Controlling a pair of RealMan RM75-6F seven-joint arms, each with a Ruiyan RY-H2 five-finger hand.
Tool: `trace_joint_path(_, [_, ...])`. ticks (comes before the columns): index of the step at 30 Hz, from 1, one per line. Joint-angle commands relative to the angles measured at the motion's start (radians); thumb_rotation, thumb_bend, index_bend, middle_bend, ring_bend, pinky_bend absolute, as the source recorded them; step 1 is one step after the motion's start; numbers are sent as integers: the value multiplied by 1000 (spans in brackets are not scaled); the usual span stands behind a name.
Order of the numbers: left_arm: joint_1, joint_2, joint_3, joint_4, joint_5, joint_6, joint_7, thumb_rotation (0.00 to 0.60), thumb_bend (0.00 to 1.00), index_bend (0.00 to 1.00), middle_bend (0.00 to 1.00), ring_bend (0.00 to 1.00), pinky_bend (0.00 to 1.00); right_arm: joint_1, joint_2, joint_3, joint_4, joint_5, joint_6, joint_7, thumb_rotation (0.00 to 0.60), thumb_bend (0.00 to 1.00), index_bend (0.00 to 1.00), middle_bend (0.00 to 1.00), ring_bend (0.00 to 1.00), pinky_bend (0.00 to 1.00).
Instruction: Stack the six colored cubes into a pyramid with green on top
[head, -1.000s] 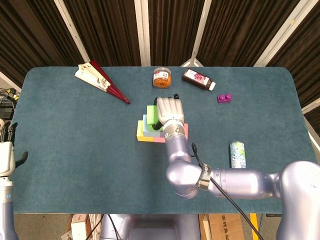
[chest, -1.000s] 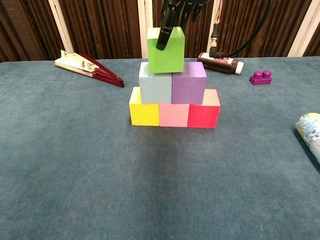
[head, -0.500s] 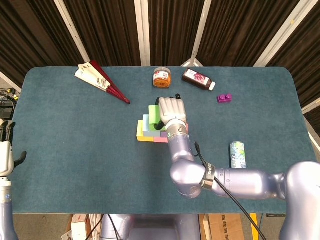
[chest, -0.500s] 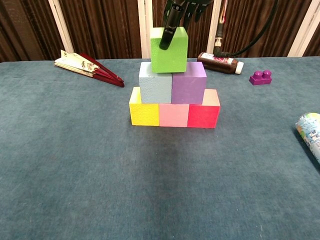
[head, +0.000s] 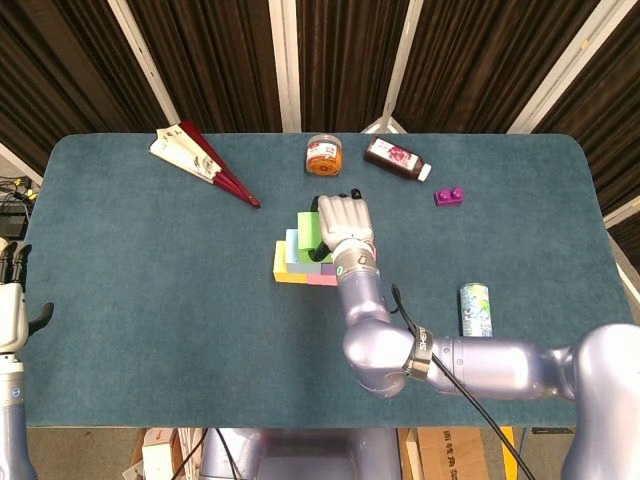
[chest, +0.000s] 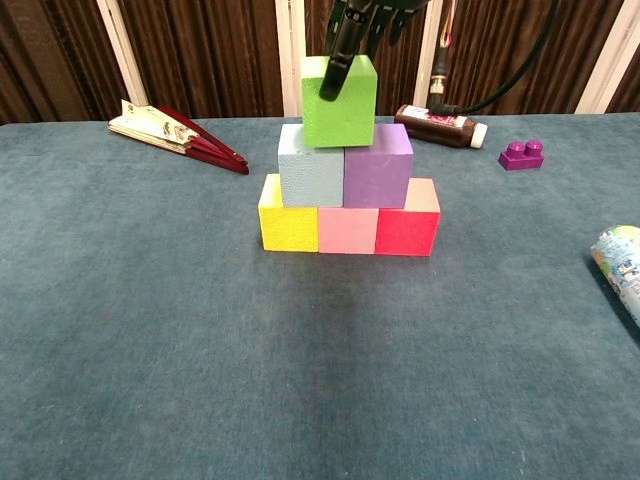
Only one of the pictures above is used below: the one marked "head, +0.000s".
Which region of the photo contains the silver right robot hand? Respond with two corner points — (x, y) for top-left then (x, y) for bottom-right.
(308, 187), (376, 264)

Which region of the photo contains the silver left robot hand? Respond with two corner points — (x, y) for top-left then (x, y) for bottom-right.
(0, 243), (55, 354)

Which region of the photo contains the green foam cube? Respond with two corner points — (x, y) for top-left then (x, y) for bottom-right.
(296, 211), (325, 252)

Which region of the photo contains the light blue foam cube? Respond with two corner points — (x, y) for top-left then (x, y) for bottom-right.
(284, 228), (324, 275)

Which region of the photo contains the yellow foam cube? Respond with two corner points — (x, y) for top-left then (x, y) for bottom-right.
(272, 240), (311, 285)

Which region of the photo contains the clear jar with orange contents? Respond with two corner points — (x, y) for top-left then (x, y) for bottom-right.
(305, 134), (345, 178)

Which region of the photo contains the brown bottle with white cap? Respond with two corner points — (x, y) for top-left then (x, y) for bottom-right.
(362, 136), (433, 183)

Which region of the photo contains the black box on floor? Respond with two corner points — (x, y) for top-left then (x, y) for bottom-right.
(0, 212), (29, 239)

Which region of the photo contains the purple toy brick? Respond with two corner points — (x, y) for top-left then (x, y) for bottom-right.
(432, 186), (466, 209)

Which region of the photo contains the blue green drink can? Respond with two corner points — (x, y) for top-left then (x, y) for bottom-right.
(459, 282), (495, 339)

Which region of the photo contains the teal felt table cover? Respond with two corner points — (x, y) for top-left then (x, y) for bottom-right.
(0, 131), (640, 430)

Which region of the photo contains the folding fan with red ribs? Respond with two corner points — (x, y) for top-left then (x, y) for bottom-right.
(148, 119), (262, 210)

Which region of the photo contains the dark brown curtain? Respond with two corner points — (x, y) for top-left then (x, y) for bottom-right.
(0, 0), (640, 261)

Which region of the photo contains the white cardboard box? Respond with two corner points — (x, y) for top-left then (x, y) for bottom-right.
(122, 427), (209, 480)

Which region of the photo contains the silver robot torso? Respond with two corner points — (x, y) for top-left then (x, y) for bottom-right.
(199, 427), (404, 480)

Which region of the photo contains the light wooden board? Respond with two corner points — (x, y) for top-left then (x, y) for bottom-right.
(404, 428), (426, 480)

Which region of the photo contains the brown cardboard box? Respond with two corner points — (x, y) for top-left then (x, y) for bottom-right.
(415, 427), (491, 480)

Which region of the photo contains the floor cable bundle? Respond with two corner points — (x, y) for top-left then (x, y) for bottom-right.
(0, 174), (39, 206)

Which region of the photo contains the white frame post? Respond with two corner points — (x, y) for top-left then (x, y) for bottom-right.
(268, 0), (303, 134)
(0, 141), (45, 187)
(359, 0), (427, 135)
(601, 197), (640, 230)
(505, 0), (627, 135)
(107, 0), (177, 132)

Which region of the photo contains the black velcro strap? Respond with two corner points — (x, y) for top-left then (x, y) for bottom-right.
(402, 327), (435, 382)

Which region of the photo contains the black torso cable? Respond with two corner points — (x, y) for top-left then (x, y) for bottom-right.
(213, 428), (239, 480)

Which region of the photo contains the yellow post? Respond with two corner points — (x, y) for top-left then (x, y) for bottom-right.
(499, 426), (519, 480)

